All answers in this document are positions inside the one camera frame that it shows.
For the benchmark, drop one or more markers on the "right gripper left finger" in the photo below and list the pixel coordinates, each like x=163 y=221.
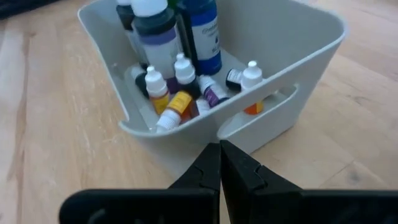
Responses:
x=199 y=183

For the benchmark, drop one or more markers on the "small orange food coloring bottle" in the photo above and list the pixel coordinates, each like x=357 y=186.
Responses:
x=174 y=110
x=157 y=90
x=252 y=77

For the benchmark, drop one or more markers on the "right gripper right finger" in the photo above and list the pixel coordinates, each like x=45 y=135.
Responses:
x=245 y=183

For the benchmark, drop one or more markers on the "small dark bottle purple label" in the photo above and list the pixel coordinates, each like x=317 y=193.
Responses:
x=213 y=91

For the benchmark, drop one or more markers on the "blue-tipped food coloring bottle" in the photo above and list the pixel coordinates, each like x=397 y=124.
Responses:
x=203 y=34

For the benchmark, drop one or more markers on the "purple-tipped food coloring bottle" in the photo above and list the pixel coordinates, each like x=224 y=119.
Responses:
x=157 y=37

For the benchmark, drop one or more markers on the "grey plastic bin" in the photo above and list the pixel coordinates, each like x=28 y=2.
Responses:
x=280 y=46

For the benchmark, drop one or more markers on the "black-tipped food coloring bottle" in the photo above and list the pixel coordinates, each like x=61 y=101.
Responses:
x=125 y=15

